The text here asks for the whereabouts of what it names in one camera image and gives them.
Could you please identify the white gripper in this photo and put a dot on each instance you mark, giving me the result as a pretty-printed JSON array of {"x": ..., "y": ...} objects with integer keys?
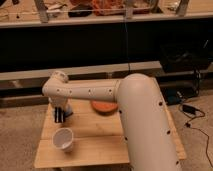
[{"x": 58, "y": 102}]

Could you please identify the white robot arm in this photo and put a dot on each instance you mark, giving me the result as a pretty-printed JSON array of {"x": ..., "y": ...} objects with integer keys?
[{"x": 142, "y": 113}]

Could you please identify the white paper cup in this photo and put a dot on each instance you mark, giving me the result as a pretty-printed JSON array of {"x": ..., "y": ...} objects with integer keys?
[{"x": 63, "y": 139}]

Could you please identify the orange round plate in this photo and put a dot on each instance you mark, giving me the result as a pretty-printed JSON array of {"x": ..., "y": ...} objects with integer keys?
[{"x": 104, "y": 107}]

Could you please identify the wooden shelf with clutter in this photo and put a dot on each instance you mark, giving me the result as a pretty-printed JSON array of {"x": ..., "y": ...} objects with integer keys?
[{"x": 35, "y": 13}]

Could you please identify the black power adapter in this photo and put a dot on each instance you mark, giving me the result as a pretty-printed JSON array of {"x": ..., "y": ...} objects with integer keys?
[{"x": 189, "y": 109}]

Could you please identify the black box under shelf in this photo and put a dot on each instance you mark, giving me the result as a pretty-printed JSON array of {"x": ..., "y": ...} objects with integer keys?
[{"x": 181, "y": 57}]

